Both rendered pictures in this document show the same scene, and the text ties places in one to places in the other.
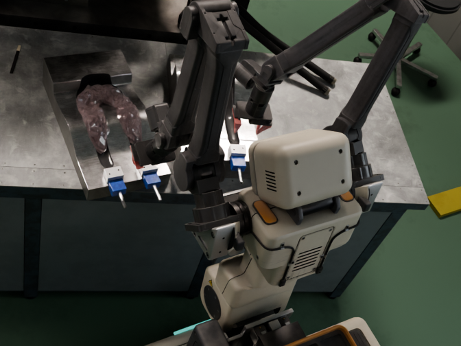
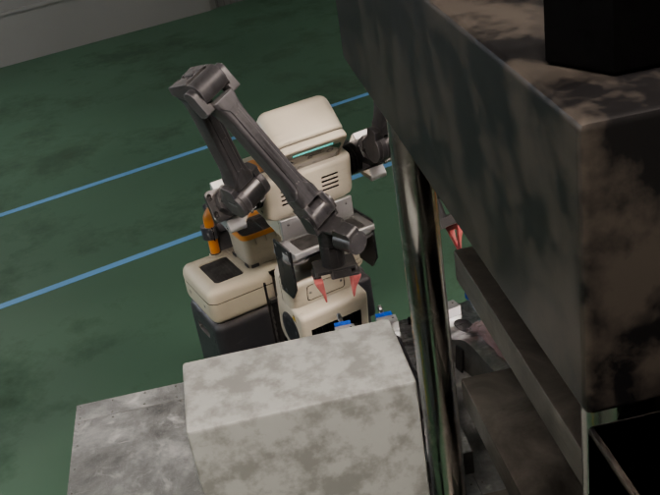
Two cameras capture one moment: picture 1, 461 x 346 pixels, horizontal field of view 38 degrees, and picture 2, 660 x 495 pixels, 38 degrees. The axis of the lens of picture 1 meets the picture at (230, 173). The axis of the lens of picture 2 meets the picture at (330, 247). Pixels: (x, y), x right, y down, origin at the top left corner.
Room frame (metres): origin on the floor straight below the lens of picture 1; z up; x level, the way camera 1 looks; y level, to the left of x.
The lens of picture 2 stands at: (3.31, 0.62, 2.20)
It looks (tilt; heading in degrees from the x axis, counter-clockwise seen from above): 28 degrees down; 198
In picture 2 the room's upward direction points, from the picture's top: 9 degrees counter-clockwise
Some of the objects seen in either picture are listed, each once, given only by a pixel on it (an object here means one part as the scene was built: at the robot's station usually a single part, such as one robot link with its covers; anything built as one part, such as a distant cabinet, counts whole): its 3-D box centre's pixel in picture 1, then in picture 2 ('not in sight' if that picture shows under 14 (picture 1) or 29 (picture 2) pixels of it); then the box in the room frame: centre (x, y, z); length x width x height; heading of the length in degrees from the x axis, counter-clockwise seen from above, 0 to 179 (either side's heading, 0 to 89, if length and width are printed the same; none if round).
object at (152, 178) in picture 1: (152, 182); (439, 306); (1.22, 0.21, 0.85); 0.13 x 0.05 x 0.05; 41
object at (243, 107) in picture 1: (256, 106); (332, 256); (1.42, 0.00, 1.12); 0.10 x 0.07 x 0.07; 114
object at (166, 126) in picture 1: (191, 82); not in sight; (1.11, 0.16, 1.40); 0.11 x 0.06 x 0.43; 133
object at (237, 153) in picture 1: (238, 165); (343, 327); (1.38, -0.01, 0.89); 0.13 x 0.05 x 0.05; 24
